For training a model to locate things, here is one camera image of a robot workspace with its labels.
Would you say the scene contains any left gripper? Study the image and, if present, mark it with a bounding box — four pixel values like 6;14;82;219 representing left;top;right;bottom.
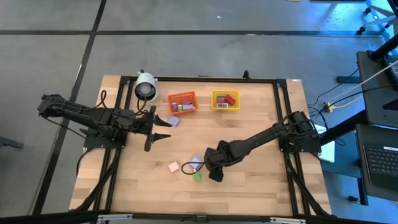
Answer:
133;105;173;152

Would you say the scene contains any office chair with white base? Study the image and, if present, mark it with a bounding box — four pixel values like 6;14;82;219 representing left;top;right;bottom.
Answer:
356;0;398;35

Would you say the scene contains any orange plastic basket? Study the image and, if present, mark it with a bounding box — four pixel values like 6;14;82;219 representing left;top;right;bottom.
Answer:
167;90;199;116

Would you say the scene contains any yellow plastic basket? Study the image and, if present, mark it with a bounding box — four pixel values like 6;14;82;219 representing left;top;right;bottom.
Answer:
211;89;241;111

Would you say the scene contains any white paper sheet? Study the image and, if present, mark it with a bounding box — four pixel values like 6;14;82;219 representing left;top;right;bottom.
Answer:
312;123;336;164

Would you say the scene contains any black desk support bar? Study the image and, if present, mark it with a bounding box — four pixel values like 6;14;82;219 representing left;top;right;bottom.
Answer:
318;109;368;146

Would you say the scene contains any grey furniture foot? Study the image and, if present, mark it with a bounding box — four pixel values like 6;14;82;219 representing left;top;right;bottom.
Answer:
0;135;24;150

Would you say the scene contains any black laptop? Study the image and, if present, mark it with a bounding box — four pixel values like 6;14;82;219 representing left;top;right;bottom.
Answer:
355;123;398;203

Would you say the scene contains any black desk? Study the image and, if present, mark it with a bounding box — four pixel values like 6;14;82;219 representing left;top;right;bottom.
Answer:
356;49;398;129

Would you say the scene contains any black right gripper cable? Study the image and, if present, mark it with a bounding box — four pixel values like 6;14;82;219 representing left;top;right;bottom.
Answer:
181;161;206;175

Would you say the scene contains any white camera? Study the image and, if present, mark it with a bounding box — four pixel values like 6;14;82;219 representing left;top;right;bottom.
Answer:
134;68;159;103

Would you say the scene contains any black aluminium table frame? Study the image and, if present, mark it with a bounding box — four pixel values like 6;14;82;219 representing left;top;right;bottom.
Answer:
0;75;398;224

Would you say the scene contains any silver frame bracket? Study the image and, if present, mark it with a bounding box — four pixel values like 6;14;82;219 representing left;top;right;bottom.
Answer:
98;213;134;222
269;217;306;224

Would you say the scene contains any yellow power plug cable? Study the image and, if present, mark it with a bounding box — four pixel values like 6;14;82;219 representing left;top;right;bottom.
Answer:
323;95;364;113

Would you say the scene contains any white cable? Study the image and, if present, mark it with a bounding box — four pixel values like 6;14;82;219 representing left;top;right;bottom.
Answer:
329;58;398;103

